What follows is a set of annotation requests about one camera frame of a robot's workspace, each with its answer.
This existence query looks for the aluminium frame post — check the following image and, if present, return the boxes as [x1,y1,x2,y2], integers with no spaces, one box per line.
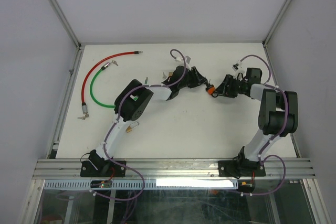
[48,0,81,49]
[262,0,308,45]

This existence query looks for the left aluminium frame post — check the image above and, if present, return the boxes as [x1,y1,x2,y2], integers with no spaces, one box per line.
[48,0,81,49]

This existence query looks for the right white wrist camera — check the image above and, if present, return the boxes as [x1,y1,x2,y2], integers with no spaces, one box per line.
[232,60,245,77]

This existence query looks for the right aluminium frame post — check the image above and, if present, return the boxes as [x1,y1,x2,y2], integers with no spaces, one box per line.
[262,0,308,45]

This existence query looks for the orange black padlock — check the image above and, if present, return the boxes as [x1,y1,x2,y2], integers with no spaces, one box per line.
[205,83,216,95]

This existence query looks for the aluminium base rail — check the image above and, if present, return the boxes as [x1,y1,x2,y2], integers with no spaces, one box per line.
[33,157,316,180]

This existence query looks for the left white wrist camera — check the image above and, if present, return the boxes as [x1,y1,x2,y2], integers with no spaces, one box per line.
[175,56,191,65]

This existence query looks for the small brass padlock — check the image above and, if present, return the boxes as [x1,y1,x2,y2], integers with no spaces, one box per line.
[126,121,140,133]

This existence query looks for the left black mount plate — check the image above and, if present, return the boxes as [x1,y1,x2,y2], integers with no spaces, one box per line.
[80,160,126,178]

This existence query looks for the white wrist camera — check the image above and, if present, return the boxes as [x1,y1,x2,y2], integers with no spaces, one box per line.
[175,56,191,65]
[232,60,245,77]

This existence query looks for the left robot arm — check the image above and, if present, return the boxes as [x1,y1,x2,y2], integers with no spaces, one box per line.
[80,66,208,177]

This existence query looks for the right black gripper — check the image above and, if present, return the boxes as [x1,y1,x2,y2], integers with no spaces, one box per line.
[213,73,246,98]

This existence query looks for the green cable lock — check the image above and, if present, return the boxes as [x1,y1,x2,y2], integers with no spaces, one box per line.
[90,62,149,109]

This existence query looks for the red lock keys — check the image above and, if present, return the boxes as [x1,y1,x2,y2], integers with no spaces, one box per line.
[78,113,89,120]

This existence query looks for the red cable lock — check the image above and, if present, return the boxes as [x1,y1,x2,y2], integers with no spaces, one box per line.
[80,50,142,114]

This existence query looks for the slotted cable duct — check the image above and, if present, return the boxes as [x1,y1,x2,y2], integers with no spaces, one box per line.
[44,178,238,190]

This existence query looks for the right black mount plate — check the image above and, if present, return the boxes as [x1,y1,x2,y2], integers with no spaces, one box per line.
[218,160,266,178]

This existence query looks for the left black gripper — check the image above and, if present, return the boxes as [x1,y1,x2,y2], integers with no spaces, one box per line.
[178,66,207,90]

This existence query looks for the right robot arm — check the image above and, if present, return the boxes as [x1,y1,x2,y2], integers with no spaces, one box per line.
[207,68,298,179]

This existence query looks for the black mount plate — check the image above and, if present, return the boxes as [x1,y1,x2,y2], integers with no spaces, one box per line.
[80,160,126,178]
[218,160,266,178]

